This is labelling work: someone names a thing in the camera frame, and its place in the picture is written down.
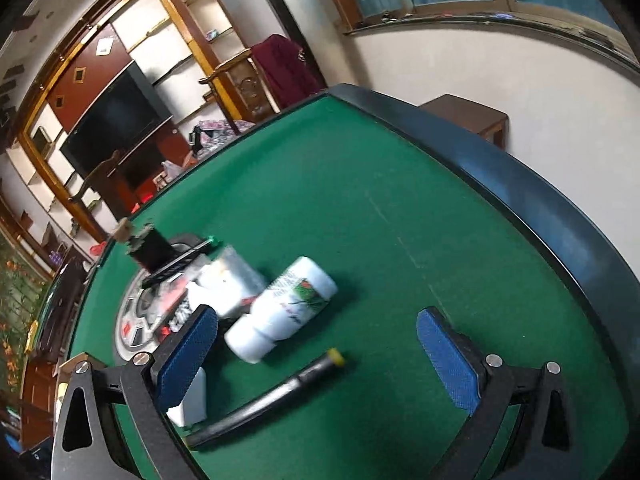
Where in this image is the black canister pink label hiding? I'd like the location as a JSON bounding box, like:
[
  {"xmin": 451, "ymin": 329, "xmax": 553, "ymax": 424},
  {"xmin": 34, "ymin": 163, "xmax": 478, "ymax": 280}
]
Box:
[{"xmin": 114, "ymin": 217, "xmax": 173, "ymax": 271}]

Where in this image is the red brown television cabinet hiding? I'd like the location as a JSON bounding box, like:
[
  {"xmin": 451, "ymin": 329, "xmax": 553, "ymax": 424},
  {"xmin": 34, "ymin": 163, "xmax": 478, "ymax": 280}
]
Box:
[{"xmin": 112, "ymin": 125, "xmax": 196, "ymax": 196}]

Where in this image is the silver white small box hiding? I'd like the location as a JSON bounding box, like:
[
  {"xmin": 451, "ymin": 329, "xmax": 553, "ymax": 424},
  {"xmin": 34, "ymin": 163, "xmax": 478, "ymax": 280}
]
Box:
[{"xmin": 166, "ymin": 367, "xmax": 208, "ymax": 428}]

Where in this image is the clear case red insert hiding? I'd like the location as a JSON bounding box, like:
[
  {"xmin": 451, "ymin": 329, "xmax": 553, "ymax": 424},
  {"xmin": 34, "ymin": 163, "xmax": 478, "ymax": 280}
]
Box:
[{"xmin": 150, "ymin": 280, "xmax": 198, "ymax": 311}]

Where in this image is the round silver control panel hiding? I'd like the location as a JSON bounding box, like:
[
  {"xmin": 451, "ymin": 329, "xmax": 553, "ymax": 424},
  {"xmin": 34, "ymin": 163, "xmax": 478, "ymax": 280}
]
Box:
[{"xmin": 114, "ymin": 245, "xmax": 211, "ymax": 363}]

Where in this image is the wooden wall shelf unit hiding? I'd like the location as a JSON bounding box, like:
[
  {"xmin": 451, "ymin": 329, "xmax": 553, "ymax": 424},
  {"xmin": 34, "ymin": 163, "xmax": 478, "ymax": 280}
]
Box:
[{"xmin": 0, "ymin": 0, "xmax": 251, "ymax": 261}]

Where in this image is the dark wooden chair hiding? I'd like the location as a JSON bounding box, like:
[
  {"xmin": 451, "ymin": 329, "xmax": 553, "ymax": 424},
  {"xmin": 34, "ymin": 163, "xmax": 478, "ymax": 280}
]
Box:
[{"xmin": 67, "ymin": 149, "xmax": 131, "ymax": 241}]

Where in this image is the small wooden stool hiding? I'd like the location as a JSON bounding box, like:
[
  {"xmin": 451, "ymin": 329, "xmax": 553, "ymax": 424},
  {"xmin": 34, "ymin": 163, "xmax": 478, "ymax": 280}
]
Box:
[{"xmin": 417, "ymin": 94, "xmax": 510, "ymax": 150}]

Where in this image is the pink black floral bag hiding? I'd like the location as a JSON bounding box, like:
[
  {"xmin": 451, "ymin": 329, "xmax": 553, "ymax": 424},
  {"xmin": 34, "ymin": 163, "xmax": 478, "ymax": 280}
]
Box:
[{"xmin": 189, "ymin": 119, "xmax": 256, "ymax": 153}]

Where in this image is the black television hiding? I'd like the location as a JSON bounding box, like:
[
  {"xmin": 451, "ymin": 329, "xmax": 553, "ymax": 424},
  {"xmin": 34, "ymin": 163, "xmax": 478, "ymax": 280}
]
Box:
[{"xmin": 60, "ymin": 60, "xmax": 173, "ymax": 173}]

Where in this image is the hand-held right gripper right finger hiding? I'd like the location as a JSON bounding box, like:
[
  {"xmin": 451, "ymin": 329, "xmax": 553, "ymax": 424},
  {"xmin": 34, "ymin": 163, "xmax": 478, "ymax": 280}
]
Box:
[{"xmin": 416, "ymin": 306, "xmax": 576, "ymax": 480}]

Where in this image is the black vertical pipe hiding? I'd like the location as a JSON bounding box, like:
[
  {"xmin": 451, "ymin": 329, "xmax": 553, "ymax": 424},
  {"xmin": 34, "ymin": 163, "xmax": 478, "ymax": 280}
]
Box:
[{"xmin": 256, "ymin": 0, "xmax": 321, "ymax": 96}]

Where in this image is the large white bottle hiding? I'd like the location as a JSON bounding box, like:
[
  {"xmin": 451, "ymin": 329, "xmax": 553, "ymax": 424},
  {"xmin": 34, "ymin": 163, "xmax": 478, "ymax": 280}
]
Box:
[{"xmin": 224, "ymin": 256, "xmax": 339, "ymax": 364}]

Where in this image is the black marker yellow cap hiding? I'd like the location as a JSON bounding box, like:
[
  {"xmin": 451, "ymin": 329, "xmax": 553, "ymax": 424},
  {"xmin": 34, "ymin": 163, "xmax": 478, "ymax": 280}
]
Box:
[{"xmin": 186, "ymin": 347, "xmax": 346, "ymax": 450}]

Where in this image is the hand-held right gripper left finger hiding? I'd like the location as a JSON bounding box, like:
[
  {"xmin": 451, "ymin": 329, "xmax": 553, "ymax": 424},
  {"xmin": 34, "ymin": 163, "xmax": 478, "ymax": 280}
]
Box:
[{"xmin": 52, "ymin": 304, "xmax": 221, "ymax": 480}]

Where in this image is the carved wooden chair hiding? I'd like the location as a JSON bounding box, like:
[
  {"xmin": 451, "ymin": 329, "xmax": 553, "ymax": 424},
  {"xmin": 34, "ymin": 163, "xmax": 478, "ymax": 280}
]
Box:
[{"xmin": 198, "ymin": 47, "xmax": 281, "ymax": 123}]

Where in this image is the maroon cloth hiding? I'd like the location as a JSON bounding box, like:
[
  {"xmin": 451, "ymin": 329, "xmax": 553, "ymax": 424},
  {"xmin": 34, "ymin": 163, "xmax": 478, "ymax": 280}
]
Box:
[{"xmin": 250, "ymin": 34, "xmax": 328, "ymax": 111}]

